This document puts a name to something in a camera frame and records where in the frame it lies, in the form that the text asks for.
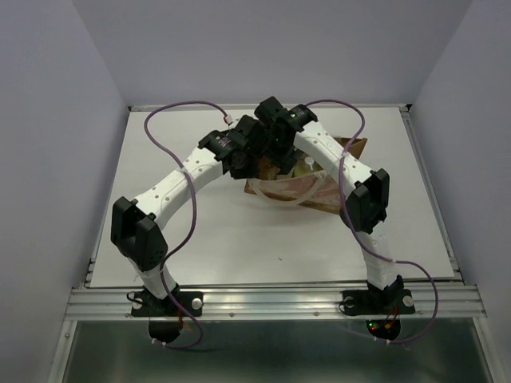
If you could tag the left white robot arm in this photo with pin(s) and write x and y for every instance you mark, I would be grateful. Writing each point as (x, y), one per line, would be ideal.
(137, 224)

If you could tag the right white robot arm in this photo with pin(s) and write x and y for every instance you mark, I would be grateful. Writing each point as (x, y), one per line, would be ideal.
(364, 192)

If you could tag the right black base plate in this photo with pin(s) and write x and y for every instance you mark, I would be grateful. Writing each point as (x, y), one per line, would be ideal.
(366, 302)

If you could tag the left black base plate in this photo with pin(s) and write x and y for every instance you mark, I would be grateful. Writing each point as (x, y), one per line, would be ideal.
(145, 305)

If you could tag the aluminium frame rail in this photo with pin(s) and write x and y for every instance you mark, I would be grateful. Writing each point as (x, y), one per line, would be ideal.
(272, 279)

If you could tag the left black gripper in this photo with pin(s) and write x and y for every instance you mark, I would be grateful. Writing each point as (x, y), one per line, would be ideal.
(249, 172)

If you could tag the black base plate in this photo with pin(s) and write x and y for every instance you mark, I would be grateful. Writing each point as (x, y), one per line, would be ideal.
(366, 302)
(145, 305)

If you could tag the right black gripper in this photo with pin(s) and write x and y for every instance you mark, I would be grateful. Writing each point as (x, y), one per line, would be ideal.
(284, 160)

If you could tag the green pump bottle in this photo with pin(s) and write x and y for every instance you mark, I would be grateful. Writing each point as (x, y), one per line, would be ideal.
(305, 166)

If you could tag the amber liquid clear bottle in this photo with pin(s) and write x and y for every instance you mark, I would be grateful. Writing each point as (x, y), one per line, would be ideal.
(267, 170)

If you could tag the brown burlap canvas bag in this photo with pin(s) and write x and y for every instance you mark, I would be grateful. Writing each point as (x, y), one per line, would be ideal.
(317, 191)

